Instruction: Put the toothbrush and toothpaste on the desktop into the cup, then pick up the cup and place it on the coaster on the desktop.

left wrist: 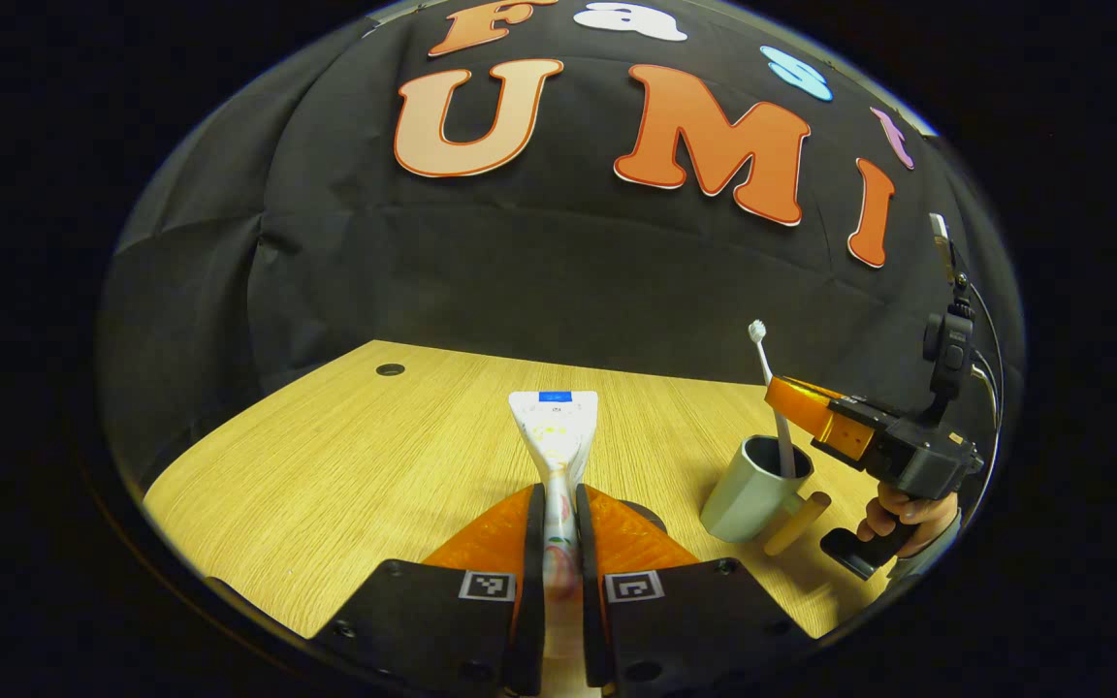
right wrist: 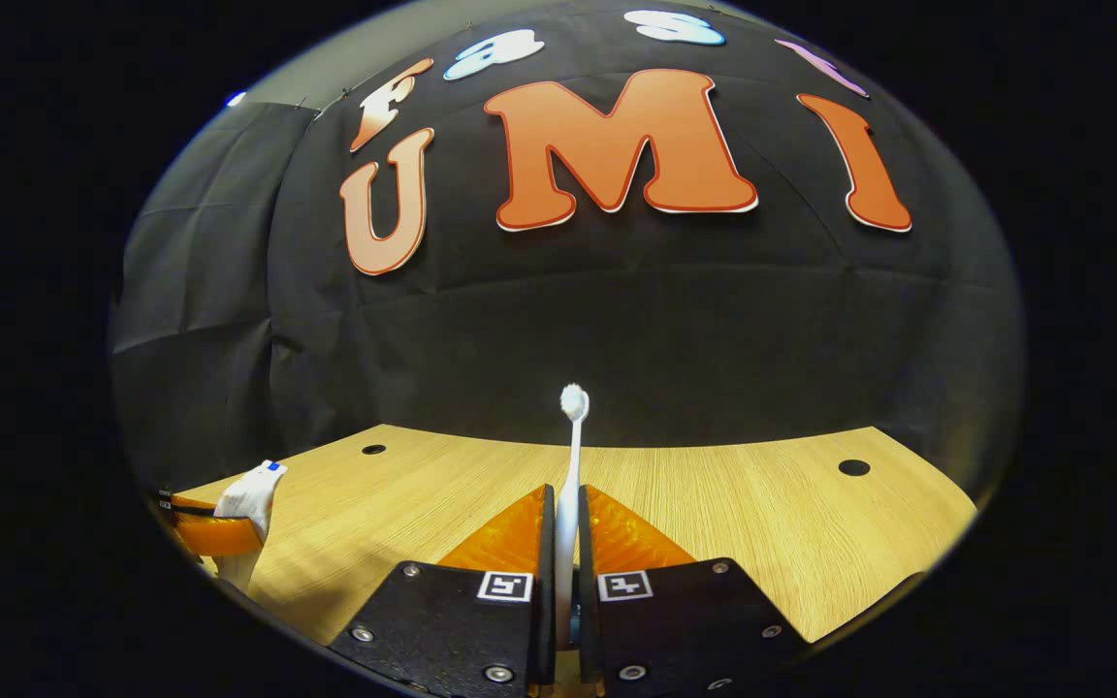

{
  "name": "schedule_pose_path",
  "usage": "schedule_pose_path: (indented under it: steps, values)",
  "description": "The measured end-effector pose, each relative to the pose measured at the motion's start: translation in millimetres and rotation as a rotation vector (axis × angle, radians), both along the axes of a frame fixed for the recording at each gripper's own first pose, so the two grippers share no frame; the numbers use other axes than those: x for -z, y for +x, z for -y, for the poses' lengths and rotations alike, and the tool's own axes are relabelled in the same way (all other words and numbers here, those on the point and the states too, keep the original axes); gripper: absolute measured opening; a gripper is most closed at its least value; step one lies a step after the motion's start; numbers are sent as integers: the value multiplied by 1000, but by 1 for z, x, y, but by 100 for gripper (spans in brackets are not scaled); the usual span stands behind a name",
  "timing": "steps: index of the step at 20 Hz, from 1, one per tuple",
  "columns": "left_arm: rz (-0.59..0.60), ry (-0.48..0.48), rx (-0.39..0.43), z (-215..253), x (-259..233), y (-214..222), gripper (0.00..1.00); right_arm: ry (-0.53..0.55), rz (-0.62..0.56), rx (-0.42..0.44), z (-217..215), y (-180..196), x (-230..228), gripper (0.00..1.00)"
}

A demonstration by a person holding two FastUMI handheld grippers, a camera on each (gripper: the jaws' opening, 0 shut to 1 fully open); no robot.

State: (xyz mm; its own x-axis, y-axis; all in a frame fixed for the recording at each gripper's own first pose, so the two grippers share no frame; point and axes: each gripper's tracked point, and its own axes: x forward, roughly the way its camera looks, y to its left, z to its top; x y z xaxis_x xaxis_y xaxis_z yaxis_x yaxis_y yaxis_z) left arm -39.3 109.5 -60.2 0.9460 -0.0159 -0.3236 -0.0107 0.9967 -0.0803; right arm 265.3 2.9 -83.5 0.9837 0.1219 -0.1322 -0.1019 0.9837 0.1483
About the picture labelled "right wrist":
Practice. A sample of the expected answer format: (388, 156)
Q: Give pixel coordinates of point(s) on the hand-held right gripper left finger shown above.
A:
(546, 582)

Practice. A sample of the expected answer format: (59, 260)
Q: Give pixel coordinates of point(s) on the white toothbrush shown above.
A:
(573, 465)

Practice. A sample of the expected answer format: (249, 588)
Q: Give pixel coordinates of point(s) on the white toothpaste tube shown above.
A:
(250, 499)

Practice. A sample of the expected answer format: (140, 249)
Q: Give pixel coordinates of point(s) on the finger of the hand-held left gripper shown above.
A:
(205, 533)

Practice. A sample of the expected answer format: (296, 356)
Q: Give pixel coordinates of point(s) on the black backdrop cloth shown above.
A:
(665, 339)

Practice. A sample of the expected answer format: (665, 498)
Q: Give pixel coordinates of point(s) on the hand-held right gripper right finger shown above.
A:
(586, 601)

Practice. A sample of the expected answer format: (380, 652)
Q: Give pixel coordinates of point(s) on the wooden desktop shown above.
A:
(762, 523)

